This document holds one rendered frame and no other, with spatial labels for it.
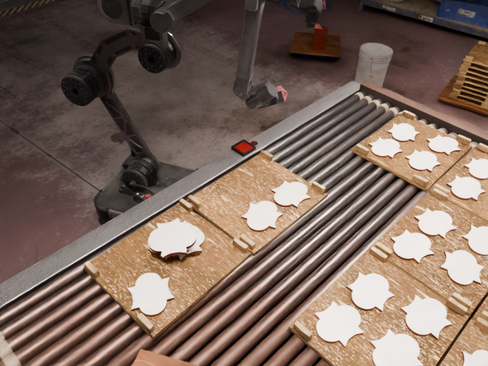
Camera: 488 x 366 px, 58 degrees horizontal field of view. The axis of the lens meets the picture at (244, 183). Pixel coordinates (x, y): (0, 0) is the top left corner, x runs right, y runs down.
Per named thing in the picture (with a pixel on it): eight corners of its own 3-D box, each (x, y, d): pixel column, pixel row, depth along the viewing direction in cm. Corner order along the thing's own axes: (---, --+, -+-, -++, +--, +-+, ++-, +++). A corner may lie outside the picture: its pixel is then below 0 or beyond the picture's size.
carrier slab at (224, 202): (185, 202, 163) (185, 200, 162) (260, 155, 185) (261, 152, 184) (253, 256, 145) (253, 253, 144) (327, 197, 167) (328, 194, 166)
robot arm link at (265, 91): (240, 80, 176) (233, 91, 170) (261, 65, 169) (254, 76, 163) (259, 102, 180) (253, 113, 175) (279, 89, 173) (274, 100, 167)
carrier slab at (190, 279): (83, 269, 139) (82, 266, 138) (181, 204, 162) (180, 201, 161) (153, 340, 122) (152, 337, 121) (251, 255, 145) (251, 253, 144)
